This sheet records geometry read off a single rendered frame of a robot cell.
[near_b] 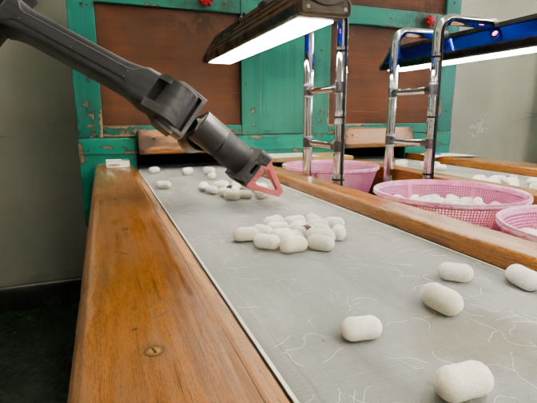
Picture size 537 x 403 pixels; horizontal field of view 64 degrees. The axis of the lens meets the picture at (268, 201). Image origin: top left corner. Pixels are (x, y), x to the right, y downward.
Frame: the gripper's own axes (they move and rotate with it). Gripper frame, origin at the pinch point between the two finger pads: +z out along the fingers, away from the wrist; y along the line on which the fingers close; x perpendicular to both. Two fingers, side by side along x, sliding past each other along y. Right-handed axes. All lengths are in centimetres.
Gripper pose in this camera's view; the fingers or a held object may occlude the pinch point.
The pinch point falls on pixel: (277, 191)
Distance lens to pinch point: 81.2
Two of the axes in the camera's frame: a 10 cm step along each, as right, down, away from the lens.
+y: -3.6, -1.8, 9.1
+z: 7.1, 5.8, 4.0
